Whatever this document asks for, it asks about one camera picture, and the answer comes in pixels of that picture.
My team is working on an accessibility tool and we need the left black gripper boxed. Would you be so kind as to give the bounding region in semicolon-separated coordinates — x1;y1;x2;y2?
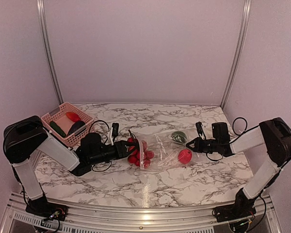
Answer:
89;140;139;166

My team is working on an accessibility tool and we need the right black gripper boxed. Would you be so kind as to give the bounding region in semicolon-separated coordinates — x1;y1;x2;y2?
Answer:
186;137;220;153

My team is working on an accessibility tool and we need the red fake tomato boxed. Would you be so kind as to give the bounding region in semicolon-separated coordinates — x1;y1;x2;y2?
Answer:
178;149;192;164

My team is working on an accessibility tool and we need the green fake leafy vegetable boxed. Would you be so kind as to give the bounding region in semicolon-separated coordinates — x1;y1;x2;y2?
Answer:
170;131;188;144

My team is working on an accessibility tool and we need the clear zip top bag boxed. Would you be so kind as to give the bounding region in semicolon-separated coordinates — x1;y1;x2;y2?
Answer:
129;130;200;172

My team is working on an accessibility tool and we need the red fake pepper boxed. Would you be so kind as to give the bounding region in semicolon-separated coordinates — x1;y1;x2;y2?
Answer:
65;112;81;122

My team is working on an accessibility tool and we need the green fake cucumber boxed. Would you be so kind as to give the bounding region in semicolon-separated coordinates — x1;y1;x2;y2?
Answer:
49;121;66;138

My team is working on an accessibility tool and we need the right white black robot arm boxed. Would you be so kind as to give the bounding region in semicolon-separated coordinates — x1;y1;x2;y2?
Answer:
186;117;291;217

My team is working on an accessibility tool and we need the dark purple fake eggplant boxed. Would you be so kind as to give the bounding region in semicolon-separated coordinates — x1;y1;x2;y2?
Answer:
67;120;86;136

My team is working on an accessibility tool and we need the pink plastic basket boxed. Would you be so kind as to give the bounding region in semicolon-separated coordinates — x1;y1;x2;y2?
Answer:
41;102;94;147

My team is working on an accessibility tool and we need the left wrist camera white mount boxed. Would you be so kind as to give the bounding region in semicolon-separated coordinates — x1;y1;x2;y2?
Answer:
107;123;119;146

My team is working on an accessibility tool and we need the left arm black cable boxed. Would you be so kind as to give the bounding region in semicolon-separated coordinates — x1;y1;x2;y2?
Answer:
89;120;113;172

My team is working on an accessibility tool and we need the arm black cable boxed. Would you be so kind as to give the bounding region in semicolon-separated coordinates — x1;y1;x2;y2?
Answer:
205;117;248;161
89;120;113;172

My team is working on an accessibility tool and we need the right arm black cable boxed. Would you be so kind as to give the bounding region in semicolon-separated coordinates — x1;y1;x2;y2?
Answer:
205;117;248;161

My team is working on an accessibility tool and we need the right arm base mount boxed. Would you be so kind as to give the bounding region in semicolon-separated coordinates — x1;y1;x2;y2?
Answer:
212;204;256;222

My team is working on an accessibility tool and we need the front aluminium rail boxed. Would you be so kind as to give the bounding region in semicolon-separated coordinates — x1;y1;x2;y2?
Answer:
4;194;279;233

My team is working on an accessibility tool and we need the right aluminium frame post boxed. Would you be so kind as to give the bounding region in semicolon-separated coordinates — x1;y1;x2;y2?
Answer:
220;0;252;110

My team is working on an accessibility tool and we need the aluminium frame post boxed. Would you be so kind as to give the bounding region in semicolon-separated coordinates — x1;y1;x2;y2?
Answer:
220;0;252;110
36;0;64;104

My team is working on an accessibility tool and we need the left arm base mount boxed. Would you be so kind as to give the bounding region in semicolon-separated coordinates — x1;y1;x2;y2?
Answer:
26;197;68;221

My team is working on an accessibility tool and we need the left aluminium frame post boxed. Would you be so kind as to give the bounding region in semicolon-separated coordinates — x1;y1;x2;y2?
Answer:
36;0;64;104

